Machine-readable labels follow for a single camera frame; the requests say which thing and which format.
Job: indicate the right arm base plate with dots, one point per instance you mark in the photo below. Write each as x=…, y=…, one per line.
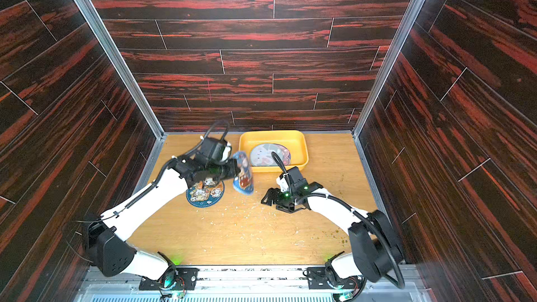
x=318, y=278

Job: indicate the aluminium front rail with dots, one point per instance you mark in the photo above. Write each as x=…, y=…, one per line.
x=251, y=283

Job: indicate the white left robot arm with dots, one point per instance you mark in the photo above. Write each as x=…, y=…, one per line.
x=105, y=237

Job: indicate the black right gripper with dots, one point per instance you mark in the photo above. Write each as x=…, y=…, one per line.
x=278, y=197

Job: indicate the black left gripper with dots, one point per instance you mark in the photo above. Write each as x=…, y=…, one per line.
x=233, y=165

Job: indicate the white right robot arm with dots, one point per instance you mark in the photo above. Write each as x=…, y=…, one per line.
x=376, y=250

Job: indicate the blue red car coaster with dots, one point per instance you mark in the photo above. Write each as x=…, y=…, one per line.
x=243, y=183

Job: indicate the blue cartoon animals coaster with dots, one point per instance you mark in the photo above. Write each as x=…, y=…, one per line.
x=205, y=193

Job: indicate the green bunny round coaster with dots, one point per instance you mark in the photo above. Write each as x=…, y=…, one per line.
x=261, y=155

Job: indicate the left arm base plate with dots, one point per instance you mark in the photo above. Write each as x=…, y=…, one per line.
x=184, y=279

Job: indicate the aluminium corner post left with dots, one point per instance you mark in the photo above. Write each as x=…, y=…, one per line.
x=96, y=24

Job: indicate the yellow plastic storage tray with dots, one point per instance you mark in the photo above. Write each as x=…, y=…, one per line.
x=293, y=140

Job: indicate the aluminium corner post right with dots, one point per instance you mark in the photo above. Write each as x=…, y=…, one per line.
x=407, y=22

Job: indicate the aluminium corner post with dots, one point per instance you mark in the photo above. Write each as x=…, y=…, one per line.
x=407, y=22
x=96, y=24

